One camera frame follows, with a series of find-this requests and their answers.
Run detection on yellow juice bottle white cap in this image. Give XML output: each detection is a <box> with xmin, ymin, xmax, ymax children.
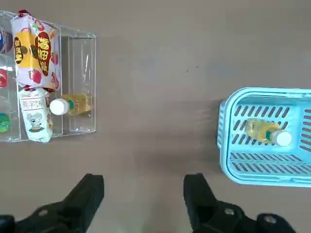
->
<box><xmin>49</xmin><ymin>93</ymin><xmax>93</xmax><ymax>116</ymax></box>
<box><xmin>244</xmin><ymin>118</ymin><xmax>293</xmax><ymax>147</ymax></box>

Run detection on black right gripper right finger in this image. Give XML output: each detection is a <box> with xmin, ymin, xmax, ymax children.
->
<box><xmin>183</xmin><ymin>172</ymin><xmax>297</xmax><ymax>233</ymax></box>

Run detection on strawberry print snack packet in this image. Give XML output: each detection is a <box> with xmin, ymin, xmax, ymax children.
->
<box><xmin>11</xmin><ymin>9</ymin><xmax>60</xmax><ymax>92</ymax></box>

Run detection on white bear biscuit packet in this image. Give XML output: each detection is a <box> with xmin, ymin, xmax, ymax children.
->
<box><xmin>18</xmin><ymin>87</ymin><xmax>53</xmax><ymax>143</ymax></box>

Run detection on green lid cup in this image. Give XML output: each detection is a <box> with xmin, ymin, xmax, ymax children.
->
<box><xmin>0</xmin><ymin>113</ymin><xmax>11</xmax><ymax>133</ymax></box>

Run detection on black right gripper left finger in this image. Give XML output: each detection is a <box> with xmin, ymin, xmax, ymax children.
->
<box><xmin>0</xmin><ymin>173</ymin><xmax>105</xmax><ymax>233</ymax></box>

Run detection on blue noodle cup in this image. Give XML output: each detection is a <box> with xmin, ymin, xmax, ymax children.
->
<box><xmin>0</xmin><ymin>26</ymin><xmax>14</xmax><ymax>54</ymax></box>

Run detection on red lid cup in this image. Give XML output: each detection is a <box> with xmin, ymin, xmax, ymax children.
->
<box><xmin>0</xmin><ymin>68</ymin><xmax>9</xmax><ymax>88</ymax></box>

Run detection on light blue plastic basket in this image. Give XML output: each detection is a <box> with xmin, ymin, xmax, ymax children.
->
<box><xmin>217</xmin><ymin>87</ymin><xmax>311</xmax><ymax>188</ymax></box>

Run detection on clear acrylic stepped shelf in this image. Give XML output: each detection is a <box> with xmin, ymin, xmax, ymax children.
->
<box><xmin>0</xmin><ymin>11</ymin><xmax>97</xmax><ymax>143</ymax></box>

